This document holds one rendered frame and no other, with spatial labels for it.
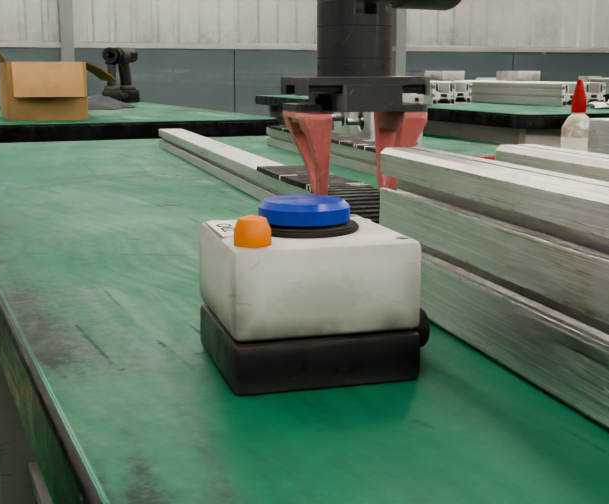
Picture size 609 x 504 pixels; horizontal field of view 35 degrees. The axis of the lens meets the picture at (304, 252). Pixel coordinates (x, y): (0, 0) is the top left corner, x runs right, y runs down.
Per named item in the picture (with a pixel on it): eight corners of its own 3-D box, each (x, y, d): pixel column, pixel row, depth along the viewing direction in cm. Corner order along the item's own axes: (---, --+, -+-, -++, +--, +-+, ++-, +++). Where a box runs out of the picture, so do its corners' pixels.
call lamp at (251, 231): (230, 242, 39) (229, 212, 39) (266, 240, 40) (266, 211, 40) (238, 248, 38) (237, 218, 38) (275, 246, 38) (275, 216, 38)
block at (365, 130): (335, 148, 163) (335, 91, 161) (399, 147, 166) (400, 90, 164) (355, 153, 153) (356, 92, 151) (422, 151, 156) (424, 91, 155)
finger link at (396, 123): (428, 209, 75) (430, 84, 73) (338, 213, 73) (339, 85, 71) (395, 198, 81) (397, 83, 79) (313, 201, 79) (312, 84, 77)
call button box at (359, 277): (199, 344, 46) (197, 213, 45) (391, 330, 49) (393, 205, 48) (235, 398, 39) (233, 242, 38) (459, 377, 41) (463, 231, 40)
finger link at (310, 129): (396, 210, 74) (398, 84, 72) (305, 214, 72) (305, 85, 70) (366, 199, 80) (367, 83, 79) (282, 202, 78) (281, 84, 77)
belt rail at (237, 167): (159, 146, 168) (158, 128, 167) (182, 145, 169) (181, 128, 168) (325, 235, 77) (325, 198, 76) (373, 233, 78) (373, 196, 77)
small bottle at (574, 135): (583, 178, 118) (588, 79, 116) (596, 181, 115) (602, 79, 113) (554, 178, 118) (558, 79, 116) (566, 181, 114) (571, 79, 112)
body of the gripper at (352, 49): (432, 101, 73) (434, 0, 72) (301, 103, 71) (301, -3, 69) (400, 99, 79) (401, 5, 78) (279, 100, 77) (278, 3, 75)
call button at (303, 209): (249, 237, 44) (248, 193, 44) (333, 233, 45) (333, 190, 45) (270, 253, 40) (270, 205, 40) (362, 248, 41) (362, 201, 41)
